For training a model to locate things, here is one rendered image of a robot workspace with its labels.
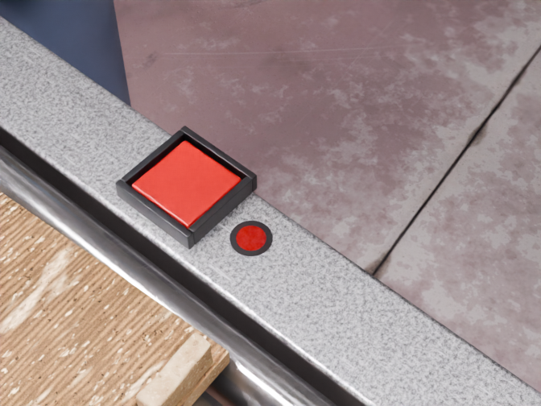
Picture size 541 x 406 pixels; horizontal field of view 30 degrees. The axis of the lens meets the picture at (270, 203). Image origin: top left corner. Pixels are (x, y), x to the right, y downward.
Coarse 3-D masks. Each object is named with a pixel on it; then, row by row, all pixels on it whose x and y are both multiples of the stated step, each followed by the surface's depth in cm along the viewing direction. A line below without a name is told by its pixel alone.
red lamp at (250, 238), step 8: (240, 232) 75; (248, 232) 75; (256, 232) 75; (264, 232) 75; (240, 240) 74; (248, 240) 74; (256, 240) 74; (264, 240) 74; (248, 248) 74; (256, 248) 74
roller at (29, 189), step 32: (0, 160) 78; (32, 192) 77; (64, 224) 75; (96, 224) 75; (96, 256) 73; (128, 256) 73; (160, 288) 72; (192, 320) 70; (224, 320) 71; (256, 352) 69; (224, 384) 68; (256, 384) 67; (288, 384) 67
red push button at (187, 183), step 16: (160, 160) 77; (176, 160) 77; (192, 160) 77; (208, 160) 77; (144, 176) 76; (160, 176) 76; (176, 176) 76; (192, 176) 76; (208, 176) 76; (224, 176) 76; (144, 192) 75; (160, 192) 75; (176, 192) 75; (192, 192) 75; (208, 192) 75; (224, 192) 75; (160, 208) 75; (176, 208) 75; (192, 208) 75; (208, 208) 75
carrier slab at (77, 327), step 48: (0, 192) 75; (0, 240) 72; (48, 240) 72; (0, 288) 70; (48, 288) 70; (96, 288) 70; (0, 336) 67; (48, 336) 67; (96, 336) 67; (144, 336) 67; (0, 384) 65; (48, 384) 65; (96, 384) 65; (144, 384) 65
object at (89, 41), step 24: (0, 0) 120; (24, 0) 120; (48, 0) 120; (72, 0) 122; (96, 0) 125; (24, 24) 123; (48, 24) 123; (72, 24) 125; (96, 24) 128; (48, 48) 126; (72, 48) 128; (96, 48) 130; (120, 48) 138; (96, 72) 133; (120, 72) 139; (120, 96) 141
